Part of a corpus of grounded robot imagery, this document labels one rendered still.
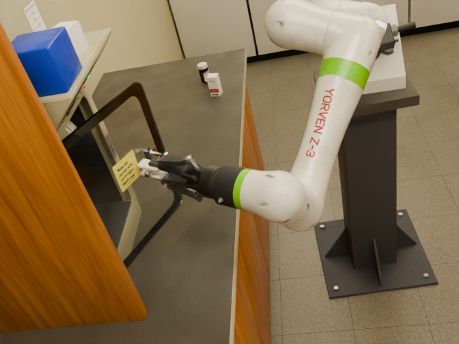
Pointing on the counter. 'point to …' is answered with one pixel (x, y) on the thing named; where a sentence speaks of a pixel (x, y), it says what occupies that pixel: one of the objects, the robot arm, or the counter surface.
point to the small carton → (77, 38)
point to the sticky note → (126, 170)
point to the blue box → (48, 60)
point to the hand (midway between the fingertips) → (151, 168)
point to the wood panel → (50, 224)
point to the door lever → (156, 160)
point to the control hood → (57, 110)
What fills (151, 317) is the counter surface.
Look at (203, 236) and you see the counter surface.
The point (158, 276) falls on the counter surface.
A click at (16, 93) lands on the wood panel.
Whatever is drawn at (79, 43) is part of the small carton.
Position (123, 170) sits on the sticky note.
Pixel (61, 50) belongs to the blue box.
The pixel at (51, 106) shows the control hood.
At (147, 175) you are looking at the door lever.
